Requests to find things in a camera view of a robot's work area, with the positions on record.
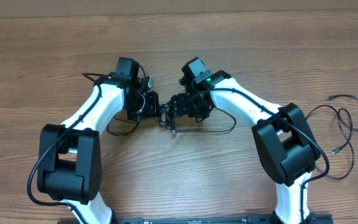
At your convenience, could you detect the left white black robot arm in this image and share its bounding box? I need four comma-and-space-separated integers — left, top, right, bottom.
27, 57, 157, 223

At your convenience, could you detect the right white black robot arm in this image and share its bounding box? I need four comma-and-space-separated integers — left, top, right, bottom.
168, 57, 333, 223

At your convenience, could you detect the black USB cable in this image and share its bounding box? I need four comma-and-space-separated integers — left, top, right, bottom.
106, 104, 237, 138

